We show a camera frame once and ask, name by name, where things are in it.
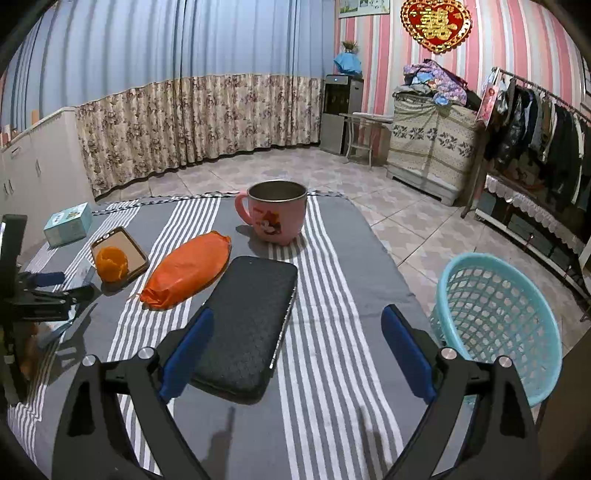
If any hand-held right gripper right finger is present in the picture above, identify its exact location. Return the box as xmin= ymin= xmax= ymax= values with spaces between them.
xmin=381 ymin=305 xmax=541 ymax=480

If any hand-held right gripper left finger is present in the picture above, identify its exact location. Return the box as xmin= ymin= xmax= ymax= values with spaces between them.
xmin=52 ymin=307 xmax=215 ymax=480

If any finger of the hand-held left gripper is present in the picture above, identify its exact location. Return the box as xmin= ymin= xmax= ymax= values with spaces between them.
xmin=18 ymin=271 xmax=66 ymax=289
xmin=14 ymin=285 xmax=95 ymax=320

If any black textured power bank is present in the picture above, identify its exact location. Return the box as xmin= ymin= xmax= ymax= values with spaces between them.
xmin=191 ymin=255 xmax=298 ymax=406

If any turquoise plastic mesh basket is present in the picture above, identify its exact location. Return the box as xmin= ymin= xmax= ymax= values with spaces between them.
xmin=428 ymin=252 xmax=564 ymax=408

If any teal tissue box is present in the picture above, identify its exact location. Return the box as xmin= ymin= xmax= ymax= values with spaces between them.
xmin=43 ymin=202 xmax=93 ymax=247

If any small orange plastic cup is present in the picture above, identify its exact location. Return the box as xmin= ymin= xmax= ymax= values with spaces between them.
xmin=95 ymin=247 xmax=129 ymax=282

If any grey white striped blanket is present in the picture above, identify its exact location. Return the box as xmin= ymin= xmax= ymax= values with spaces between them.
xmin=7 ymin=193 xmax=444 ymax=480

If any orange snack packet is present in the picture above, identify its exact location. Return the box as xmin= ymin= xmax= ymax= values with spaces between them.
xmin=139 ymin=231 xmax=232 ymax=310

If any brown phone case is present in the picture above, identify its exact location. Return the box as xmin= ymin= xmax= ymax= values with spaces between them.
xmin=90 ymin=226 xmax=150 ymax=292

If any pink cartoon mug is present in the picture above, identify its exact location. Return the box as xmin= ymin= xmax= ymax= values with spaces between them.
xmin=235 ymin=180 xmax=308 ymax=245

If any low drawer cabinet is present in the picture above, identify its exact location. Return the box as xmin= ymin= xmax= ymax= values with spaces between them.
xmin=475 ymin=161 xmax=591 ymax=296

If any metal clothes rack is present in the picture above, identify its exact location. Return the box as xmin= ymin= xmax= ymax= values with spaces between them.
xmin=462 ymin=67 xmax=591 ymax=220

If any white lace cloth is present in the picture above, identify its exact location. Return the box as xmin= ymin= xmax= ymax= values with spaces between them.
xmin=484 ymin=174 xmax=587 ymax=254

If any cloth-covered cabinet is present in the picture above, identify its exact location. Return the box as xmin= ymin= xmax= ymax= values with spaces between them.
xmin=387 ymin=92 xmax=485 ymax=206

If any grey water dispenser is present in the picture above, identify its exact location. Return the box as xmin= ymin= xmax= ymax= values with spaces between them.
xmin=322 ymin=74 xmax=365 ymax=155

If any small folding table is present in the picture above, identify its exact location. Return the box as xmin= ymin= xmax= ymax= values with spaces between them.
xmin=339 ymin=112 xmax=393 ymax=167

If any blue and floral curtain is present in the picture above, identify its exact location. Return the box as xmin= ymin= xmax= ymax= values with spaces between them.
xmin=0 ymin=0 xmax=335 ymax=199

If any row of hanging clothes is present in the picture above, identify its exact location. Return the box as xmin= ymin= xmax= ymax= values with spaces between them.
xmin=485 ymin=76 xmax=591 ymax=208

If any pink gift bag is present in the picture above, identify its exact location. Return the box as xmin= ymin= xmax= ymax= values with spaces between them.
xmin=476 ymin=76 xmax=502 ymax=123

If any pile of folded clothes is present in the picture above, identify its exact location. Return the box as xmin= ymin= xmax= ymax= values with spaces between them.
xmin=402 ymin=59 xmax=483 ymax=109

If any blue cloth bundle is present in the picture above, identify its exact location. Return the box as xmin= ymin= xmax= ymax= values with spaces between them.
xmin=333 ymin=51 xmax=364 ymax=78

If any white wall cabinet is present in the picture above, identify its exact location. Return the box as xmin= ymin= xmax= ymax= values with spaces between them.
xmin=0 ymin=107 xmax=95 ymax=259

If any red heart wall decoration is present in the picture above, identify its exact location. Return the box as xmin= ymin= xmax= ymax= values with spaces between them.
xmin=400 ymin=0 xmax=474 ymax=55

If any landscape wall poster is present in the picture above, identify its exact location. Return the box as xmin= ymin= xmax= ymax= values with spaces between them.
xmin=339 ymin=0 xmax=391 ymax=19

